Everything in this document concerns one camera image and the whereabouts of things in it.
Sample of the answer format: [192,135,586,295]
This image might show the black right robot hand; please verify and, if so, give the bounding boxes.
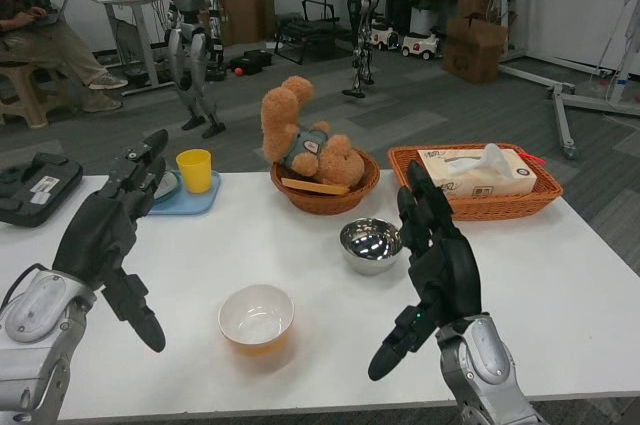
[368,160,484,382]

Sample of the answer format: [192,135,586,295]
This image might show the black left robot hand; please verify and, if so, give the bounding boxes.
[52,129,169,354]

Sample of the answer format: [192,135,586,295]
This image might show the white and orange plastic bowl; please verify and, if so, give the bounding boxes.
[217,283,296,358]

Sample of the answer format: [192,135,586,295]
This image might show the shiny steel bowl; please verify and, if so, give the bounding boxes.
[339,217,404,277]

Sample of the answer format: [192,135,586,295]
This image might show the rectangular orange wicker basket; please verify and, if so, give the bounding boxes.
[388,143,564,222]

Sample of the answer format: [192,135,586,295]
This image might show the black plastic case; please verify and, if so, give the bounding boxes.
[0,152,85,229]

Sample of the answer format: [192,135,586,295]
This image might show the light blue plastic tray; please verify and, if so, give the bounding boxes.
[145,169,222,216]

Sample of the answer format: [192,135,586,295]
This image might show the beige tissue box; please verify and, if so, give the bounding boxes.
[417,142,539,201]

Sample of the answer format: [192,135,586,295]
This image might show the yellow plastic cup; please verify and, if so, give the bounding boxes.
[175,148,213,195]

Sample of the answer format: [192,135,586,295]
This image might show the round brown wicker basket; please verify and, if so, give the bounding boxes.
[270,147,381,216]

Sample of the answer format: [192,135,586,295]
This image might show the flat wooden board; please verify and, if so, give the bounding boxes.
[280,177,351,196]

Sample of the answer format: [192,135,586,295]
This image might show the beige plastic stool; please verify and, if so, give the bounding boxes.
[0,63,70,128]

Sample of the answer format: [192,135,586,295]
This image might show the brown teddy bear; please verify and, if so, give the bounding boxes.
[261,75,366,186]

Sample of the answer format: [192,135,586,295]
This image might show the seated person in khaki trousers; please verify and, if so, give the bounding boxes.
[0,0,130,114]

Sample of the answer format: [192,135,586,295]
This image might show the white standing desk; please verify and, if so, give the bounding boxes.
[66,0,174,97]

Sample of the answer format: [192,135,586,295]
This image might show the white toy car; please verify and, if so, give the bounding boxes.
[400,30,442,61]
[369,20,402,52]

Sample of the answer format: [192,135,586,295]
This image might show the black equipment box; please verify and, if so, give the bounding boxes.
[228,49,274,75]

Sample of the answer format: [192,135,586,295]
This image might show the stacked brown cardboard boxes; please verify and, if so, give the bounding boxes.
[441,0,510,85]

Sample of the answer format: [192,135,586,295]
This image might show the grey laptop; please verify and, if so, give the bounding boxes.
[28,0,74,28]

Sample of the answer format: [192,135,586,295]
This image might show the black folding bench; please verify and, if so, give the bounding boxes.
[273,0,357,65]

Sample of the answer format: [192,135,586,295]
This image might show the black and silver humanoid robot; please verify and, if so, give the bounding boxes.
[320,0,387,98]

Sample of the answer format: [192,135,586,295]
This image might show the large brown cardboard box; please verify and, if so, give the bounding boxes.
[211,0,276,46]

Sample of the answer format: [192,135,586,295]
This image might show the white metal gantry frame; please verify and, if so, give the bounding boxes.
[499,0,640,161]

